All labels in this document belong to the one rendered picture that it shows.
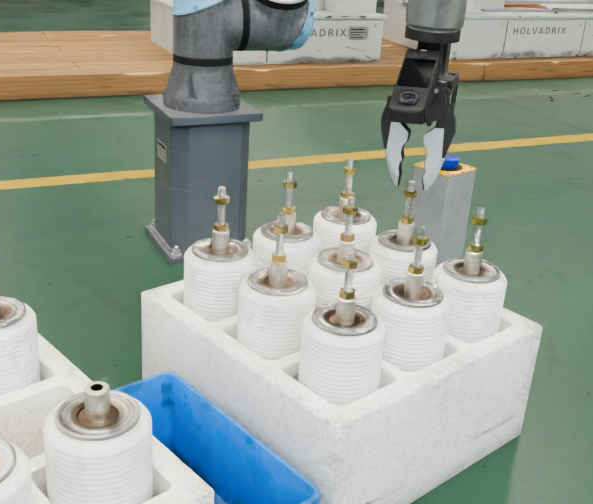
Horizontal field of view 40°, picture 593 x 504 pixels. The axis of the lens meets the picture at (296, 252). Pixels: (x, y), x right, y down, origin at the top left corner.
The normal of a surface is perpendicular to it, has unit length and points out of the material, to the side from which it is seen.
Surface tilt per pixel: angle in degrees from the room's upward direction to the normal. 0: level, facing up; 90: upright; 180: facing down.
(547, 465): 0
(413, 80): 32
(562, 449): 0
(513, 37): 90
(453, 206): 90
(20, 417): 90
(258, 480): 88
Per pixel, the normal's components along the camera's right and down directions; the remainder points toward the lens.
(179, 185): -0.33, 0.36
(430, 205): -0.75, 0.22
